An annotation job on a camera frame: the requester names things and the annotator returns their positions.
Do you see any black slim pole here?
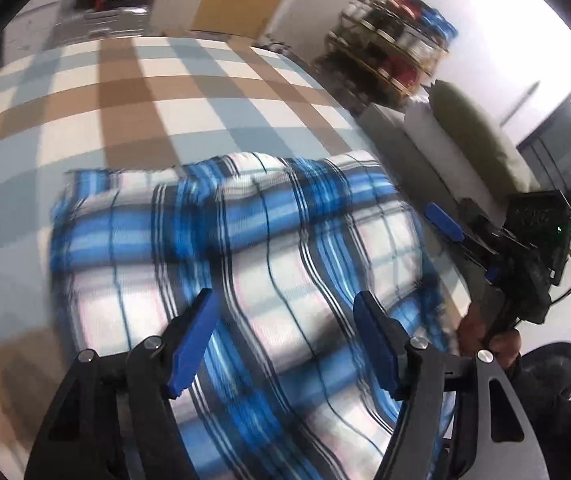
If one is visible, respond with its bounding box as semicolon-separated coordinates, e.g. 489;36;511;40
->
505;81;539;126

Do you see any blue plaid shirt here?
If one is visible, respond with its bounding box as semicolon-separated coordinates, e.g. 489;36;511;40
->
49;151;459;480

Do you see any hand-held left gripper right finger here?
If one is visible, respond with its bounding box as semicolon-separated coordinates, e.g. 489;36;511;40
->
353;290;552;480

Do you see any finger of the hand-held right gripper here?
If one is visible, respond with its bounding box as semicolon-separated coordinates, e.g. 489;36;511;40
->
424;202;512;262
465;242;507;286

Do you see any person's right forearm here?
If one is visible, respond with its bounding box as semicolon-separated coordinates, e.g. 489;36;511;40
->
505;345;571;480

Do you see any olive green jacket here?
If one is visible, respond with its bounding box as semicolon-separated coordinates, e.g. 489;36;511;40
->
428;80;541;196

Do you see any silver flat suitcase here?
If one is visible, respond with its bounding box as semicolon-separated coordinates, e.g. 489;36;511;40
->
52;2;151;42

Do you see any group of assorted shoes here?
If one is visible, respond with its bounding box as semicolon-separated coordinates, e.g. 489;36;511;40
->
328;0;459;101

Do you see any person's right hand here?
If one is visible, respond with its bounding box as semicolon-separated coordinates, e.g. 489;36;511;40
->
458;302;521;376

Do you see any checkered bed sheet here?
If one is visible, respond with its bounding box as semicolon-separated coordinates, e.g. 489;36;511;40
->
0;35;471;480

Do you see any dark glass window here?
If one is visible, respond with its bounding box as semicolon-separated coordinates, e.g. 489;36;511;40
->
517;67;571;203

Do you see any wooden shoe rack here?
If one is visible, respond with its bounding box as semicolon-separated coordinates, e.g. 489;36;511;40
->
315;0;459;111

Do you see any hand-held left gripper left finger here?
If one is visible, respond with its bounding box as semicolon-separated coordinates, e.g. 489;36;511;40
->
24;287;222;480

